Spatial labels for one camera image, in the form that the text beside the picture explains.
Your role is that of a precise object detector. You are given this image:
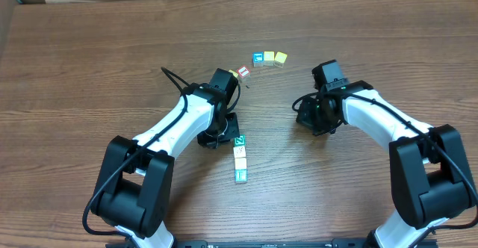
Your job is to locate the green letter Z block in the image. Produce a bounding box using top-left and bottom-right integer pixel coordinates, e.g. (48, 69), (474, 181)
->
(234, 134), (246, 147)

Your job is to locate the white picture block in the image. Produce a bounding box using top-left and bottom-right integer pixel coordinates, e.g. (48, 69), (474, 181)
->
(233, 146), (246, 158)

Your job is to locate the yellow block cluster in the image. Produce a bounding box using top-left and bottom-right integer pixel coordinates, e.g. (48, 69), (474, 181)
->
(235, 158), (247, 170)
(229, 70), (238, 78)

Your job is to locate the blue letter P block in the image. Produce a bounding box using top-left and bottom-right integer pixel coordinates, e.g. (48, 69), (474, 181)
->
(235, 169), (248, 183)

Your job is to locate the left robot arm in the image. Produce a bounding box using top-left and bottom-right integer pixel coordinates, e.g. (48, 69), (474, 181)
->
(82, 82), (240, 247)

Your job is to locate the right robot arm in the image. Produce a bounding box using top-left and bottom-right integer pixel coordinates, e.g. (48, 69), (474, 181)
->
(292, 80), (477, 247)

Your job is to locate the red letter I block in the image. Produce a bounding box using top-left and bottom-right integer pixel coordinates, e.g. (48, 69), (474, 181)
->
(236, 65), (251, 81)

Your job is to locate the yellow block top right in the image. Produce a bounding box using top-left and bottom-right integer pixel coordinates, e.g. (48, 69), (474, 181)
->
(274, 52), (288, 68)

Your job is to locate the yellow block top middle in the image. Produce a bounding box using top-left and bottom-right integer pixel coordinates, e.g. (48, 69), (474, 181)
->
(263, 51), (275, 66)

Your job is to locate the blue letter block top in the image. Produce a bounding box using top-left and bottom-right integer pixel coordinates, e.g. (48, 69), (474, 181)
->
(252, 52), (264, 67)

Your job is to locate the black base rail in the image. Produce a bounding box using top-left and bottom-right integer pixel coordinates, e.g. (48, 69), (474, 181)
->
(105, 236), (438, 248)

